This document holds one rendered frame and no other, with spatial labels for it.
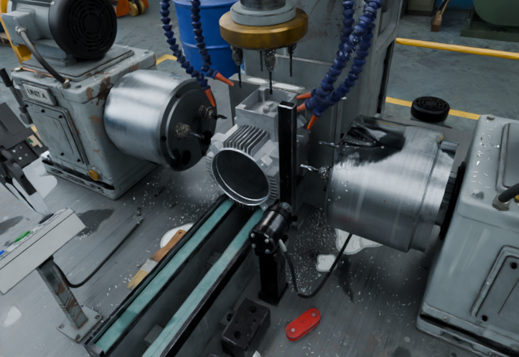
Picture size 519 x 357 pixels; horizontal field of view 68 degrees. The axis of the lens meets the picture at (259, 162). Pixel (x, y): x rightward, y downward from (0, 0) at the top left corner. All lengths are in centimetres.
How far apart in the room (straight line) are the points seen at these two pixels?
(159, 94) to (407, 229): 62
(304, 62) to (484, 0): 391
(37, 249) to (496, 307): 79
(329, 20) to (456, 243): 56
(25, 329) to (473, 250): 91
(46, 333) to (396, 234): 76
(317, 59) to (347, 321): 62
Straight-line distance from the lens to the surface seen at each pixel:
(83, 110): 108
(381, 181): 72
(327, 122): 93
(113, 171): 119
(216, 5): 275
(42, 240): 79
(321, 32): 99
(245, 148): 82
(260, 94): 95
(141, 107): 97
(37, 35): 120
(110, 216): 119
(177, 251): 88
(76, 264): 110
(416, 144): 75
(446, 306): 85
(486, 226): 69
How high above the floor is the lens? 157
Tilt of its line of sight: 37 degrees down
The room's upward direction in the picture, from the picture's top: 4 degrees counter-clockwise
